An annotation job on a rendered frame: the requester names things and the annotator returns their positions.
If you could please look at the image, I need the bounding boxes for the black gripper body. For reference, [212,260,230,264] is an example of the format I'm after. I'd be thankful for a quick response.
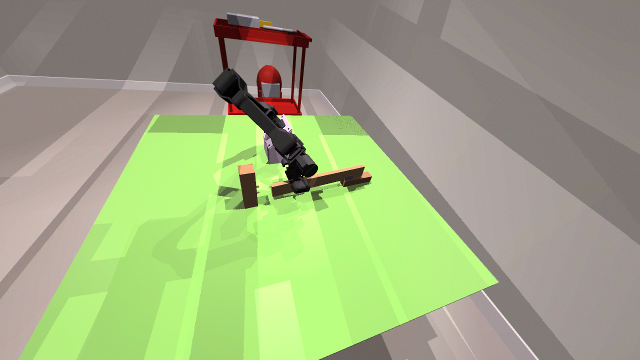
[281,158,310,194]

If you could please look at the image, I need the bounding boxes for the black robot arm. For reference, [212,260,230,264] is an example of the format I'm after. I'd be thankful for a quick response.
[213,67,318,178]

